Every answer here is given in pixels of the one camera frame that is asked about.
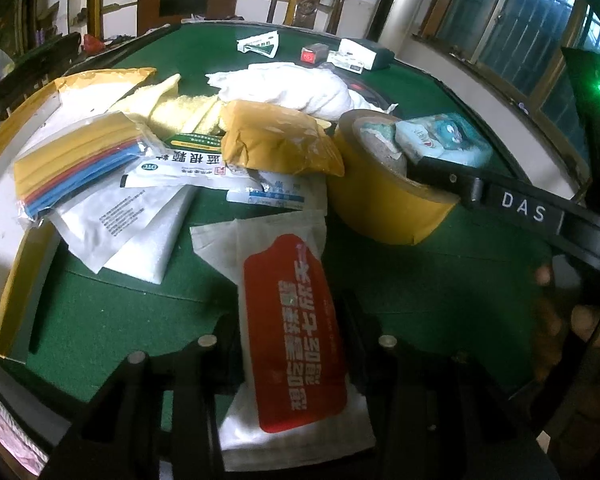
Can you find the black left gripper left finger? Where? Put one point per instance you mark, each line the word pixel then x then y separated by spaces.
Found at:
pixel 155 408

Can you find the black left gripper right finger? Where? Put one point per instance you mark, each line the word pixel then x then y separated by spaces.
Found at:
pixel 406 326

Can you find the red white wet wipes pack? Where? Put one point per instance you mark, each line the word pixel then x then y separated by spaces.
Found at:
pixel 296 406

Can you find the light blue tissue pack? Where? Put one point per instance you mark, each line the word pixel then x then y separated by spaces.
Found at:
pixel 449 137

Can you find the yellow packing tape roll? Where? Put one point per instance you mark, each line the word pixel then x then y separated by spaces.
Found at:
pixel 374 196

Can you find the white blue medicine sachet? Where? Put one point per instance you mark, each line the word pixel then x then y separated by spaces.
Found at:
pixel 282 191

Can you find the yellow red blue cloth pack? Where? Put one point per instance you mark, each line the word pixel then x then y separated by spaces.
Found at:
pixel 76 157

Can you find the white green medicine sachet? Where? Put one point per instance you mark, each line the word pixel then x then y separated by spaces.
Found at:
pixel 193 159

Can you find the white cloth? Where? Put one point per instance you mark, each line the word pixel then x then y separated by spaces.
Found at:
pixel 317 92

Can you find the pale yellow cloth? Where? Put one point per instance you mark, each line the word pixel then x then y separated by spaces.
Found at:
pixel 168 112

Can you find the yellow padded envelope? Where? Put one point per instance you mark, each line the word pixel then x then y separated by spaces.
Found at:
pixel 272 138

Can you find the white foam sheet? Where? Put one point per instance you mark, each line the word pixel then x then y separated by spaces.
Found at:
pixel 147 255

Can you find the white printed plastic bag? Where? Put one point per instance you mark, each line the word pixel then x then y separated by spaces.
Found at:
pixel 97 223

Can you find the person's right hand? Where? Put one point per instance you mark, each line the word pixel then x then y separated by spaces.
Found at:
pixel 582 321

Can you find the yellow cardboard box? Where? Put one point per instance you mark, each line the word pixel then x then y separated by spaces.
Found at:
pixel 26 254

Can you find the dark green white box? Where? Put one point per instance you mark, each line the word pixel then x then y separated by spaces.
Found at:
pixel 371 55

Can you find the red grey small box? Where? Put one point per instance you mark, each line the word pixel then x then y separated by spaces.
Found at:
pixel 314 54

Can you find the wooden chair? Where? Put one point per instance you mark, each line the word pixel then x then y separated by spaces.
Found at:
pixel 302 14

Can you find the white green paper packet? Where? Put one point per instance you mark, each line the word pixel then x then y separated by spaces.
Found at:
pixel 266 44

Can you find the red plastic bag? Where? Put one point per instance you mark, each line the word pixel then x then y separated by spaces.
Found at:
pixel 91 45

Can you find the brown tv cabinet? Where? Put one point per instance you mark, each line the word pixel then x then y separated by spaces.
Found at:
pixel 156 13

